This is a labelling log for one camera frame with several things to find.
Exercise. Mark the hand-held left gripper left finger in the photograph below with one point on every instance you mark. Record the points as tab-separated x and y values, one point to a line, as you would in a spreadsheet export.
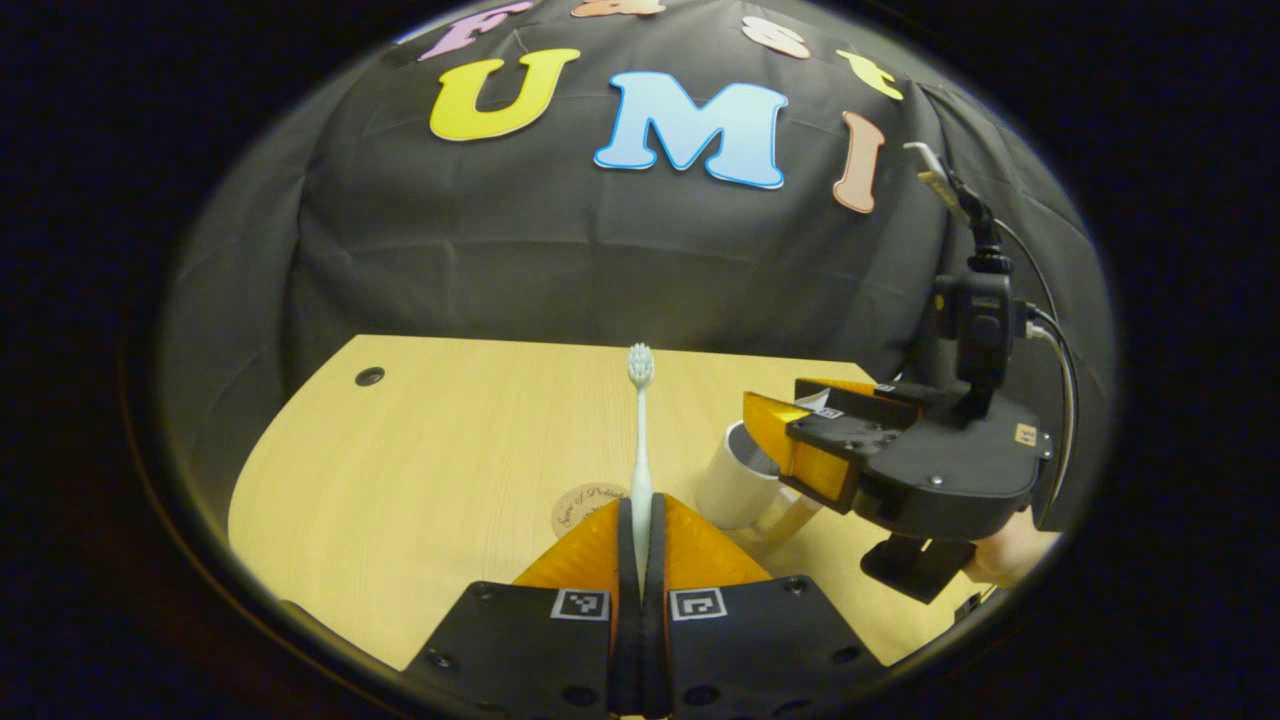
627	620

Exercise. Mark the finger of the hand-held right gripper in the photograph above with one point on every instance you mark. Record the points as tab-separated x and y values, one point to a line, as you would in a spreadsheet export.
830	440
890	392

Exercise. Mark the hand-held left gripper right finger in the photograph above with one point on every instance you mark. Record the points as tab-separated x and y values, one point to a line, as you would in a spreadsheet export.
655	620

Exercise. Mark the round wooden coaster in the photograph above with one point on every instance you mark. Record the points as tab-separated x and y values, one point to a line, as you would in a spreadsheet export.
575	505

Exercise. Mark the white toothbrush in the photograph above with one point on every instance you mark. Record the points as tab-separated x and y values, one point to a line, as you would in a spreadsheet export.
640	440

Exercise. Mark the light wooden desktop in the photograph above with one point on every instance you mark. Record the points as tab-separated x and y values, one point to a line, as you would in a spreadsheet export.
450	450

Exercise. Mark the black backdrop cloth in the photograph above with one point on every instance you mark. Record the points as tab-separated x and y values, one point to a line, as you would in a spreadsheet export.
600	250

